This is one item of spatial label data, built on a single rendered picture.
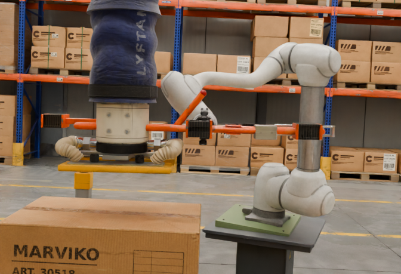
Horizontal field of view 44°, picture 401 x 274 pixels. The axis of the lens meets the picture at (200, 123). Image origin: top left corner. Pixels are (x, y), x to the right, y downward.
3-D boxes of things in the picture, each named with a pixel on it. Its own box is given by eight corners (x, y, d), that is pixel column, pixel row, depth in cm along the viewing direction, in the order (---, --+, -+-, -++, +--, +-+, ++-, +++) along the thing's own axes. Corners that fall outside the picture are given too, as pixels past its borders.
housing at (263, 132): (255, 139, 159) (255, 125, 159) (253, 137, 166) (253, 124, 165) (277, 139, 159) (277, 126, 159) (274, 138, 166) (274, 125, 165)
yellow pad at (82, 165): (56, 171, 149) (57, 154, 149) (66, 166, 159) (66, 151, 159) (170, 174, 149) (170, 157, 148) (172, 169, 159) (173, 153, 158)
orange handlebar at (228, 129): (38, 131, 160) (38, 119, 160) (65, 125, 190) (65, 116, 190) (327, 138, 159) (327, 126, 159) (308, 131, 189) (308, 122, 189)
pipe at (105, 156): (59, 158, 151) (59, 139, 151) (80, 150, 176) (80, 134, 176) (171, 161, 150) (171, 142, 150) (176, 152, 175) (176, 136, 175)
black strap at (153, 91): (79, 96, 151) (79, 83, 151) (96, 97, 174) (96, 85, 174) (154, 98, 151) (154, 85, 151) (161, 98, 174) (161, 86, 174)
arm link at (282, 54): (259, 52, 221) (284, 54, 212) (281, 34, 231) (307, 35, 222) (266, 78, 227) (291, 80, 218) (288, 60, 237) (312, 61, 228)
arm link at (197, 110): (201, 144, 189) (179, 117, 189) (201, 141, 204) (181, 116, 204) (223, 126, 189) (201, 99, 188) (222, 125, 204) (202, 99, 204)
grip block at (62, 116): (40, 127, 185) (40, 114, 185) (48, 126, 193) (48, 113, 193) (62, 128, 185) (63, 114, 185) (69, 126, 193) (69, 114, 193)
